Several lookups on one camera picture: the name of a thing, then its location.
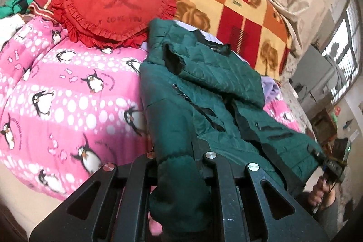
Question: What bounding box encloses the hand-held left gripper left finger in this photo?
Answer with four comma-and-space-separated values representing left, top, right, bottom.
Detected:
30, 153, 159, 242

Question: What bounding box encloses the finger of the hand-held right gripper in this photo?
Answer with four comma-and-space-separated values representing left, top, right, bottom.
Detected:
307, 145, 327, 167

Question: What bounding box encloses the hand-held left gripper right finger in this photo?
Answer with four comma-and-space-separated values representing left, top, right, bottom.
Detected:
193, 140, 330, 242

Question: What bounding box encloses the dark green quilted jacket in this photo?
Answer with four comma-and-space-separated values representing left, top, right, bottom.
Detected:
139, 18, 326, 235

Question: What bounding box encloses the person's right forearm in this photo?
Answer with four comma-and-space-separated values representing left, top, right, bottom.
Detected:
312, 196, 351, 234

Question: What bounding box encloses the person's right hand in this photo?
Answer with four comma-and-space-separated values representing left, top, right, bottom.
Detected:
308, 175, 337, 208

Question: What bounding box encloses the brown box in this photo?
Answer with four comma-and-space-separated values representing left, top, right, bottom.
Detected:
310, 110, 338, 144

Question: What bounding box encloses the white floral bed sheet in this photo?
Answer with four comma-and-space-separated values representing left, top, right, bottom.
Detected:
279, 61, 302, 129

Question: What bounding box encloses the lavender cloth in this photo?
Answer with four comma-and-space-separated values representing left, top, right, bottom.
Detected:
261, 76, 282, 104

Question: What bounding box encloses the grey cabinet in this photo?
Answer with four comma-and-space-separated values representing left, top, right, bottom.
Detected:
291, 44, 339, 108

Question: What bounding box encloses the side window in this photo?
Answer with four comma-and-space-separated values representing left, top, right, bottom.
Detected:
322, 0, 363, 105

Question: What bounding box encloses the pink penguin print blanket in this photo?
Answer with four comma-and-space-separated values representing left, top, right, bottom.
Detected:
0, 15, 302, 203

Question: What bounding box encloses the white cloth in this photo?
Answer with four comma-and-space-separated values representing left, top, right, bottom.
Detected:
0, 14, 27, 45

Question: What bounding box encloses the red heart-shaped frilled pillow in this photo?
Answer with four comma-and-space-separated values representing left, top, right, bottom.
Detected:
49, 0, 178, 49

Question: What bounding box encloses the green cloth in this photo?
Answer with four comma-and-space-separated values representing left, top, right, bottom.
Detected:
0, 0, 39, 18

